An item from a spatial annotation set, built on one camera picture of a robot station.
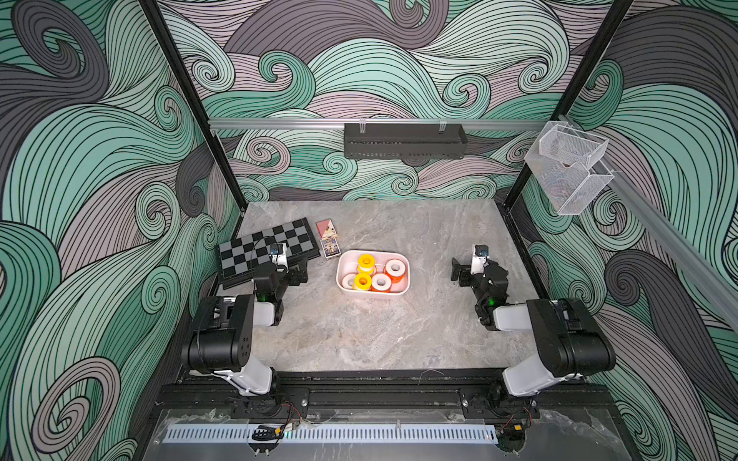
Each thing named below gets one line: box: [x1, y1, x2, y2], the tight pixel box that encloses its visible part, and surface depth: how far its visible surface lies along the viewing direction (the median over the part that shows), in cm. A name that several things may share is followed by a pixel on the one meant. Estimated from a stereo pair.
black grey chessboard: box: [217, 217, 322, 291], surface depth 103 cm
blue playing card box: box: [319, 234, 343, 260], surface depth 106 cm
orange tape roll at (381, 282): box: [369, 271, 393, 293], surface depth 94 cm
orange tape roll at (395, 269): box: [384, 258, 407, 285], surface depth 97 cm
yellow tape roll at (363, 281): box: [355, 272, 372, 291], surface depth 92 cm
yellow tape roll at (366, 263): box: [357, 253, 376, 275], surface depth 97 cm
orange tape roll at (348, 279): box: [340, 271, 359, 291], surface depth 96 cm
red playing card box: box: [315, 218, 339, 239], surface depth 113 cm
